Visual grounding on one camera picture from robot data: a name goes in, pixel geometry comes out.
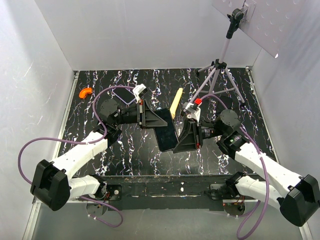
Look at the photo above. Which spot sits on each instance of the cream toy microphone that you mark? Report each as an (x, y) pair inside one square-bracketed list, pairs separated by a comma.
[(175, 103)]

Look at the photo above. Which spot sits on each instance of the purple cased smartphone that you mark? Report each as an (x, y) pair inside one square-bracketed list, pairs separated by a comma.
[(124, 94)]

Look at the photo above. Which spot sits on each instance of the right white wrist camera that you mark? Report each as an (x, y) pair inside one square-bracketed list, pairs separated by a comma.
[(192, 110)]

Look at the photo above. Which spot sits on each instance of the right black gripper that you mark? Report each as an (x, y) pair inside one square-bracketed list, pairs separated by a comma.
[(191, 139)]

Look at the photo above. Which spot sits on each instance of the orange curved plastic piece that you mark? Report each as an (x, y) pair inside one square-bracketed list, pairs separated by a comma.
[(85, 92)]

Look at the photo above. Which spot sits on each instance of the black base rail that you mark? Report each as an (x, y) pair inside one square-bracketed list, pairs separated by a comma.
[(174, 192)]

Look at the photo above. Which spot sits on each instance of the black smartphone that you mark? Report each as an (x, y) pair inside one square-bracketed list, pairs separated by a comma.
[(166, 136)]

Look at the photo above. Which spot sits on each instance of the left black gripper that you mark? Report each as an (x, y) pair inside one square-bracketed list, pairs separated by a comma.
[(150, 119)]

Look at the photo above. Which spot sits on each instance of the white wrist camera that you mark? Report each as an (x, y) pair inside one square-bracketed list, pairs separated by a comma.
[(192, 110), (139, 91)]

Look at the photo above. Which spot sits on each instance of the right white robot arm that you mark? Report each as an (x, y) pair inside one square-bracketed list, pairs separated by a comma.
[(296, 197)]

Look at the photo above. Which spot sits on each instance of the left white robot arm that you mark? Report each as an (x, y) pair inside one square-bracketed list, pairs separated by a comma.
[(54, 182)]

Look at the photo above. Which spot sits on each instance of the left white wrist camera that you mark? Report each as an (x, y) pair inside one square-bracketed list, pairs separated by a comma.
[(139, 91)]

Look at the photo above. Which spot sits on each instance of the perforated grey board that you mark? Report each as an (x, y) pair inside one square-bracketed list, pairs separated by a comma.
[(266, 22)]

